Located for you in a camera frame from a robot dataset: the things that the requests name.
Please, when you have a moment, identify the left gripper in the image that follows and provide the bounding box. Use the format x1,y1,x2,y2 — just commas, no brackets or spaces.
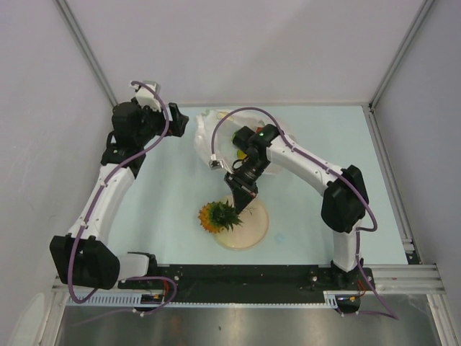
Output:
132,97,187,146

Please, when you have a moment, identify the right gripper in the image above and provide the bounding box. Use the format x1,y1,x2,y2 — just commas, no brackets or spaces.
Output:
225,156,271,214

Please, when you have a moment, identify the fake pineapple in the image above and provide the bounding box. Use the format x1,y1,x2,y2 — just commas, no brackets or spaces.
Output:
198,200,242,234

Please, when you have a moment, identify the white plastic bag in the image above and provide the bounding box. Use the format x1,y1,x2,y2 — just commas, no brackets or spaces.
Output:
194,107,297,177

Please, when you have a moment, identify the beige ceramic plate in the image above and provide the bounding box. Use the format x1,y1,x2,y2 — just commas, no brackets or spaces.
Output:
213,198,269,251

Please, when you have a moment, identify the fake mango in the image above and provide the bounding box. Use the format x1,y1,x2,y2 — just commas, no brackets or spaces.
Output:
237,150,246,160

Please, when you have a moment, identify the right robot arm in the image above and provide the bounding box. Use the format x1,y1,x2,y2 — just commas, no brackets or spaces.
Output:
225,124,369,289

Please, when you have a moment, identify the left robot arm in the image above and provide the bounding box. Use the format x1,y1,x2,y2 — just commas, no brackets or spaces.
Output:
50,99,189,290

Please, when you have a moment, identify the fake green apple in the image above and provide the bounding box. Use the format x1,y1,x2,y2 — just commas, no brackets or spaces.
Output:
232,131,242,148

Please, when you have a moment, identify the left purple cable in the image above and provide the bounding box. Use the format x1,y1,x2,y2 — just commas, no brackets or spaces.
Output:
66,81,178,320

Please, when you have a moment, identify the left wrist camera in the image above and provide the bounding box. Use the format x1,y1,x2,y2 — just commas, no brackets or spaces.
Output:
130,81,161,111

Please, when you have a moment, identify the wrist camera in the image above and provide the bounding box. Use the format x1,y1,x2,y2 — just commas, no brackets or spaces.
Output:
130,81,161,111
208,154,233,173

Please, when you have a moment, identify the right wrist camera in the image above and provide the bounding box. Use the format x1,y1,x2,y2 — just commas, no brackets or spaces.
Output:
208,154,233,173

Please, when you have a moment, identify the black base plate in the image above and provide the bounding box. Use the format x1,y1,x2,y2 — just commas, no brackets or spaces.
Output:
118,265,375,303

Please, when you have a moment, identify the white cable duct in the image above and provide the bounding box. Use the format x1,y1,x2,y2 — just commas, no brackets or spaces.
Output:
66,291,359,309

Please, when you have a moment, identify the aluminium frame rail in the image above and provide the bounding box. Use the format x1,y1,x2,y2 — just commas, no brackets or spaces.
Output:
362,104,460,345

